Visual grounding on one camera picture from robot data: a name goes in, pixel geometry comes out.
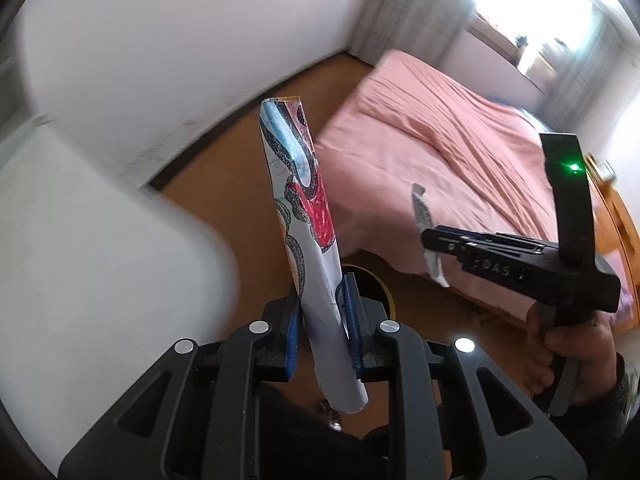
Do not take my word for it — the small silver wrapper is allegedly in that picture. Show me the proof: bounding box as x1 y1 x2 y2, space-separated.
410 182 452 290

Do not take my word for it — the colourful drawing paper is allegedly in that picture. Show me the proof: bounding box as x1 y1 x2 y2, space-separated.
259 98 368 414

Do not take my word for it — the right hand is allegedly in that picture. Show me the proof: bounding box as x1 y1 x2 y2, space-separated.
524 304 617 404

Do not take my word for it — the pink bed blanket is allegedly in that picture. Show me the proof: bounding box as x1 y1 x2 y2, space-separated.
314 48 601 321

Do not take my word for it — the grey window curtain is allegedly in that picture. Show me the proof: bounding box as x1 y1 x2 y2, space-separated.
348 0 475 67

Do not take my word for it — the wooden bed frame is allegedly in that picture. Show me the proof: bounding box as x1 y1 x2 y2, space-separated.
585 154 639 334

